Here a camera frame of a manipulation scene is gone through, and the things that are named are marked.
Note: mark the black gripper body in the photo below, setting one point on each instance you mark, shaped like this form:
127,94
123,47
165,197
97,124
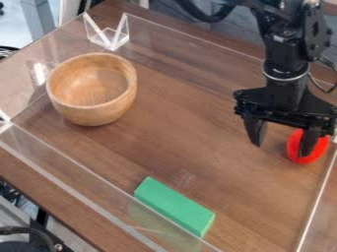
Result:
288,103

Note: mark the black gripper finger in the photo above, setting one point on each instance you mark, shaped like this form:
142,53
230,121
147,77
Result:
308,142
256,128

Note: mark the red fruit with green leaf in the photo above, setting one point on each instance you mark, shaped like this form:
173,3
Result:
293,145

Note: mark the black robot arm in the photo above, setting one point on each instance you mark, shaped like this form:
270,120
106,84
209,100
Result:
296,35

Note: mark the green rectangular block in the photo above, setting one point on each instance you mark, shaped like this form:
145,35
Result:
177,207

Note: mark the wooden bowl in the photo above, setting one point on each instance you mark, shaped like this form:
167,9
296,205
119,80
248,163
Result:
91,88

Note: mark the black clamp under table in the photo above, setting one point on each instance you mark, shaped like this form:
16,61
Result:
42,237

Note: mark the clear acrylic corner bracket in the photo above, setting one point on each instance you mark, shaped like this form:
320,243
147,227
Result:
109,38

